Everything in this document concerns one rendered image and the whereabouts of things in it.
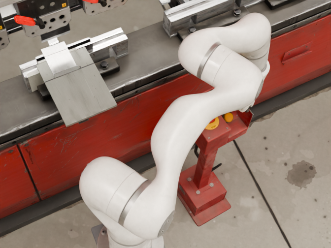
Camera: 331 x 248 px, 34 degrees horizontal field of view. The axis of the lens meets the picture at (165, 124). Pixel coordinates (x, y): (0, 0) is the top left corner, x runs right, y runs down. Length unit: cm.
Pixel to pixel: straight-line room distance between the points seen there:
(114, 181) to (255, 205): 163
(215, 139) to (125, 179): 85
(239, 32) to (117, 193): 50
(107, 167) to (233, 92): 34
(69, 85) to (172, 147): 70
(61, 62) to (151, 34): 41
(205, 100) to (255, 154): 164
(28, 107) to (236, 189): 124
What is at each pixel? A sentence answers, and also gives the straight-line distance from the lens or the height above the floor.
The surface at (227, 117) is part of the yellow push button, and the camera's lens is 212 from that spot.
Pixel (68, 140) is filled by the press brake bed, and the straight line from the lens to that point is 215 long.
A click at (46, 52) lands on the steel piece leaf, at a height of 100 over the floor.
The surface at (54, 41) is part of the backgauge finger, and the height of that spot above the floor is 101.
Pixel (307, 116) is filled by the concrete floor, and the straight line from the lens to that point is 307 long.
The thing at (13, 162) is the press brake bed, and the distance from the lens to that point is 213.
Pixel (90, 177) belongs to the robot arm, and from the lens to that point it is 124.
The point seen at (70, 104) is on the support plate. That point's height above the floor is 100.
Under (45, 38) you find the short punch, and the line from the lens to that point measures 184.
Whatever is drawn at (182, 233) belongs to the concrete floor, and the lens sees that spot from 268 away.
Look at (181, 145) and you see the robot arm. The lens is 125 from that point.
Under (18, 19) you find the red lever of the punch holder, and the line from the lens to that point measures 163.
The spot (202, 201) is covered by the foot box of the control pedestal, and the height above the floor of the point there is 12.
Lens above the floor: 254
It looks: 61 degrees down
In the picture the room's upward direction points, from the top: 5 degrees clockwise
